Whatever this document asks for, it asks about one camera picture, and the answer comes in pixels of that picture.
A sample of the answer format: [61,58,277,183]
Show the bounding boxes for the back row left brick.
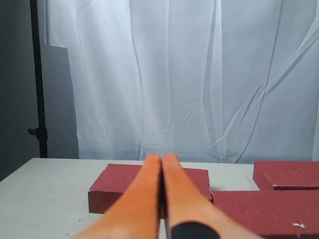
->
[253,161,319,191]

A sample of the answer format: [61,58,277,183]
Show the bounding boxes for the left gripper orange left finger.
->
[74,154,161,239]

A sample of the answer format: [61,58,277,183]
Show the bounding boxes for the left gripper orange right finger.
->
[162,153,260,239]

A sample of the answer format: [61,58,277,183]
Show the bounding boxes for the black light stand pole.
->
[28,0,48,158]

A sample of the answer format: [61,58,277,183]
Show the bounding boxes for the white fabric backdrop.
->
[44,0,319,163]

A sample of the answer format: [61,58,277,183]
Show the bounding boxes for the red brick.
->
[212,190,319,239]
[88,163,212,218]

